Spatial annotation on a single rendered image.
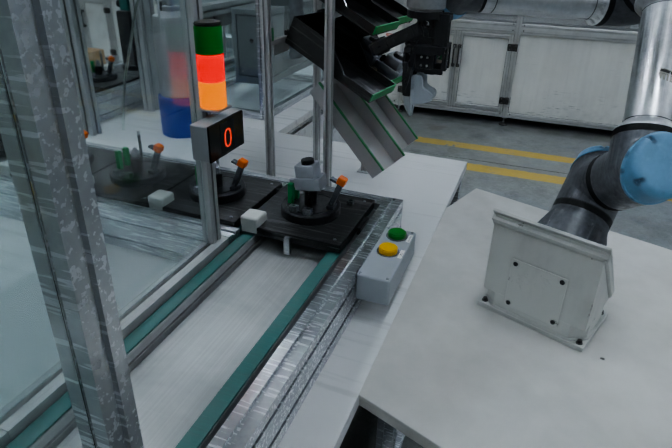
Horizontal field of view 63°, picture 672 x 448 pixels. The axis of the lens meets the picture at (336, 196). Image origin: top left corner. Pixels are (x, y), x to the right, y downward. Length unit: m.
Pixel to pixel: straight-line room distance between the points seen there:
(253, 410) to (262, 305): 0.30
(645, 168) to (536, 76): 4.14
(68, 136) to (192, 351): 0.69
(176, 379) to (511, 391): 0.56
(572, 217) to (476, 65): 4.10
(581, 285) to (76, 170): 0.92
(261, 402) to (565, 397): 0.52
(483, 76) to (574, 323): 4.18
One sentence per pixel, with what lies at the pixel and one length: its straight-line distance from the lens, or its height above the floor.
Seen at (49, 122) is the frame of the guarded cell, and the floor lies 1.47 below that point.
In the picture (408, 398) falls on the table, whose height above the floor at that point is 0.86.
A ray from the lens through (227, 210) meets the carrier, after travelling 1.30.
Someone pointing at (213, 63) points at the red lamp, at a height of 1.35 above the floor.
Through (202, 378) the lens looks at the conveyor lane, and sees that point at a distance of 0.94.
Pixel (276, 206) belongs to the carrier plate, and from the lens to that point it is 1.31.
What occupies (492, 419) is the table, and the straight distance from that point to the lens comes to 0.98.
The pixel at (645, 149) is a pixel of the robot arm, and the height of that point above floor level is 1.24.
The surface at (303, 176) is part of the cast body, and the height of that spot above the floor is 1.07.
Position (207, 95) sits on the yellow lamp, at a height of 1.29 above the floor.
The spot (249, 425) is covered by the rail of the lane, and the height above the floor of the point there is 0.96.
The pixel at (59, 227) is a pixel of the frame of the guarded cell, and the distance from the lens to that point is 0.35.
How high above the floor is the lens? 1.56
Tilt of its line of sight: 26 degrees down
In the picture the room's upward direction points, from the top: 1 degrees clockwise
